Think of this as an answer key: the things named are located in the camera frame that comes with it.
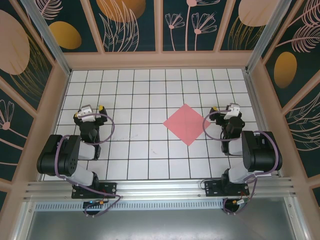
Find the pink square paper sheet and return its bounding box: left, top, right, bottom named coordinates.
left=162, top=103, right=210, bottom=146

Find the grey metal sheet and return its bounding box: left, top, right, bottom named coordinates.
left=24, top=209, right=305, bottom=240

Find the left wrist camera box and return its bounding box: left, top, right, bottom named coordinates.
left=76, top=104, right=96, bottom=123

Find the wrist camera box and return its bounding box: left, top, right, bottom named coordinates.
left=76, top=104, right=96, bottom=123
left=223, top=102, right=241, bottom=121

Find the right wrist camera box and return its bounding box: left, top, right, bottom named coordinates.
left=223, top=102, right=241, bottom=121

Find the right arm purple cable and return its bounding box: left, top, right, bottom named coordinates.
left=202, top=109, right=280, bottom=216

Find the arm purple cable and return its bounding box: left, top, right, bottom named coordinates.
left=202, top=109, right=280, bottom=216
left=54, top=112, right=123, bottom=218

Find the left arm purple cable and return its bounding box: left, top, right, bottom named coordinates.
left=54, top=112, right=123, bottom=218

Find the aluminium table edge rail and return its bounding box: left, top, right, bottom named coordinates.
left=243, top=69, right=286, bottom=179

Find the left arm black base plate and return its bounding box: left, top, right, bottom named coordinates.
left=71, top=181, right=118, bottom=200

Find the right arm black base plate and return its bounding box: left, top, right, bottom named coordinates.
left=204, top=180, right=251, bottom=198

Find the aluminium corner post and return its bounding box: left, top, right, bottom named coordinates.
left=244, top=0, right=294, bottom=74
left=20, top=0, right=73, bottom=76

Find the long aluminium base rail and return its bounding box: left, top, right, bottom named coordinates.
left=23, top=176, right=298, bottom=201

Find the slotted grey cable duct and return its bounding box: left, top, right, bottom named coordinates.
left=34, top=201, right=226, bottom=211

